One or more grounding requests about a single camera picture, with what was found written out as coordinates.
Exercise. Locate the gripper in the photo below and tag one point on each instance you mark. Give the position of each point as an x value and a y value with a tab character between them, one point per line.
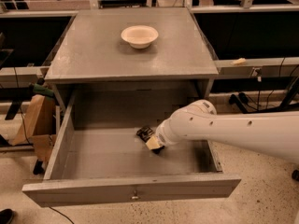
162	136

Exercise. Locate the black rxbar chocolate bar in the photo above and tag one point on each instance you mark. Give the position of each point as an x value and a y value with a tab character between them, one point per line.
145	133

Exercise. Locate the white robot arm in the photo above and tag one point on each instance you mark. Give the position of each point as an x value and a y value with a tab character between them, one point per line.
274	134

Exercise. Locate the small metal drawer knob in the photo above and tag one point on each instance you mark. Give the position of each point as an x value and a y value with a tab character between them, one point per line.
135	196

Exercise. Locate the open grey top drawer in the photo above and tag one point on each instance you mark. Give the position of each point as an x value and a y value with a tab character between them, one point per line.
98	157

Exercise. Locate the grey wooden cabinet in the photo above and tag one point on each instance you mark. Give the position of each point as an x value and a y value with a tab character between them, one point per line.
93	51

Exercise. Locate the white ceramic bowl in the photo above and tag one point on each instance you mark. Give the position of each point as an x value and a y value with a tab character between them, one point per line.
139	36

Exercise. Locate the brown cardboard box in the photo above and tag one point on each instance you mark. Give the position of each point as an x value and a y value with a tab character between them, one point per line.
38	127

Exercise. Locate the small yellow sponge piece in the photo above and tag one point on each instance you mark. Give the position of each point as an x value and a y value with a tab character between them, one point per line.
239	61

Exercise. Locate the black metal stand base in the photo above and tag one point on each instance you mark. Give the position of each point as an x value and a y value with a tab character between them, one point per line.
242	101

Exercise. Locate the green handled tool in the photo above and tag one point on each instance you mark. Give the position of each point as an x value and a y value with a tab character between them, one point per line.
40	88

